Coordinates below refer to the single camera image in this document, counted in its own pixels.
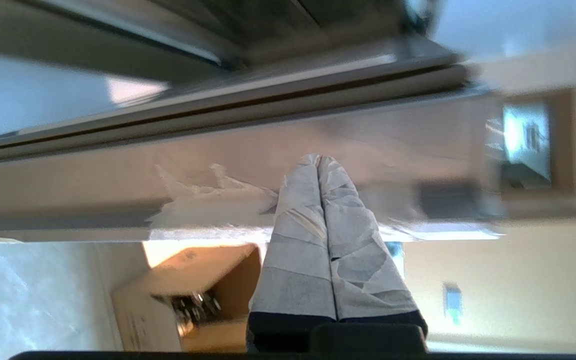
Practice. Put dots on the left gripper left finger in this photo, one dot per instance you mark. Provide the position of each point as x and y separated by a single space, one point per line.
295 260

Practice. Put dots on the stainless steel fridge door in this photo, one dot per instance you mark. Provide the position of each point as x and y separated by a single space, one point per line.
248 165

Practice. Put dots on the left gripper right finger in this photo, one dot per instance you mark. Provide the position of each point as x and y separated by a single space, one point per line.
363 270

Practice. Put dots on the brown cardboard box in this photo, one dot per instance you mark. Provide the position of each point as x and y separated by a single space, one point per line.
188 300

